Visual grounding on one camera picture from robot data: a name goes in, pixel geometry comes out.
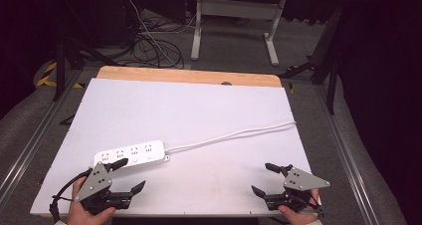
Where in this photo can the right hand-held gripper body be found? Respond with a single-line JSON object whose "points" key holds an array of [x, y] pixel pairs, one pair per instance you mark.
{"points": [[300, 181]]}

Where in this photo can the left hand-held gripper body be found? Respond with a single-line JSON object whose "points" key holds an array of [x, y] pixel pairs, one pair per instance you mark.
{"points": [[96, 183]]}

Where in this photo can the white power strip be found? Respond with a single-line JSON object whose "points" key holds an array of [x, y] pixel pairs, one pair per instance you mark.
{"points": [[139, 153]]}

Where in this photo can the person's left hand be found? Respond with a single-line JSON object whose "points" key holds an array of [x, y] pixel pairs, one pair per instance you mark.
{"points": [[83, 215]]}

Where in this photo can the person's right hand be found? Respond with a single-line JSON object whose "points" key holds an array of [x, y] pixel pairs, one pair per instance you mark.
{"points": [[300, 217]]}

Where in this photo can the white board table cover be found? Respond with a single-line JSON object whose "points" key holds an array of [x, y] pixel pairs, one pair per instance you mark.
{"points": [[182, 112]]}

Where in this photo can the black metal stand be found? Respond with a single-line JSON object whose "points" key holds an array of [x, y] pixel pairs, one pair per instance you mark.
{"points": [[60, 69], [331, 85]]}

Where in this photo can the yellow black floor tape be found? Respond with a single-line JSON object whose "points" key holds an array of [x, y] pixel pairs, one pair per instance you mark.
{"points": [[49, 69]]}

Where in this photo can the dark curtain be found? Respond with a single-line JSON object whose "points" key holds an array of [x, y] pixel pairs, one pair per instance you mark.
{"points": [[391, 85], [20, 36]]}

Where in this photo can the aluminium floor rail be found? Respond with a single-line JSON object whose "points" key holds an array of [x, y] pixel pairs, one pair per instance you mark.
{"points": [[30, 145], [345, 158]]}

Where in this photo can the white metal desk frame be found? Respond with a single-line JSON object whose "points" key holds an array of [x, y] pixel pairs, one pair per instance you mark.
{"points": [[232, 7]]}

